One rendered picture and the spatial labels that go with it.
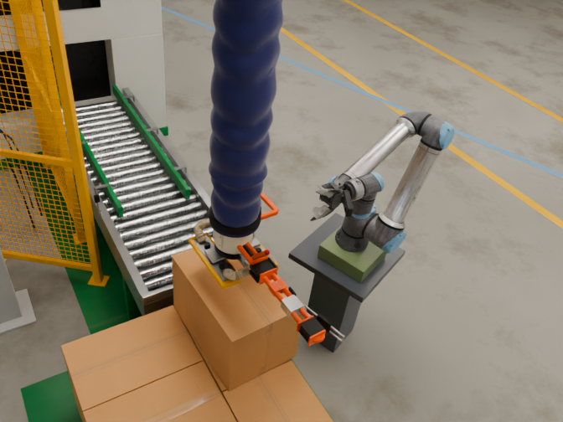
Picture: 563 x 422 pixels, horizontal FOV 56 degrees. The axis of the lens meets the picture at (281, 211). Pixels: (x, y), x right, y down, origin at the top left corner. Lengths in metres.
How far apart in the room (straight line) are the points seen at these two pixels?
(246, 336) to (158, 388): 0.56
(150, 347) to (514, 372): 2.36
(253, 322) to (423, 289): 1.97
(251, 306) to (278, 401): 0.49
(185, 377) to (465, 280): 2.41
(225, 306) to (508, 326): 2.33
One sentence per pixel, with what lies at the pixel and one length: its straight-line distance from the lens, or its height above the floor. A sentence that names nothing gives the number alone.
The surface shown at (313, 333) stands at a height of 1.26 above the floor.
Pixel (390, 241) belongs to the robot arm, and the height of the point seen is 1.05.
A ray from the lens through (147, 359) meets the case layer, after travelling 2.79.
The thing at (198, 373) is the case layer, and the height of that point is 0.54.
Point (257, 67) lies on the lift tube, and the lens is 1.79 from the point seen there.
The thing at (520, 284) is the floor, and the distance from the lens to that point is 4.51.
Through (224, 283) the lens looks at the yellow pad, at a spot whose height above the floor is 1.13.
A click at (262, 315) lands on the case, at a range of 2.44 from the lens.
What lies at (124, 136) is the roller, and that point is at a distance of 4.31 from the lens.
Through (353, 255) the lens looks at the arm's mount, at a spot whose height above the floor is 0.84.
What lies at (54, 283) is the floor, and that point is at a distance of 3.96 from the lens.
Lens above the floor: 2.84
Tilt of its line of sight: 40 degrees down
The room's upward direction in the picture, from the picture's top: 8 degrees clockwise
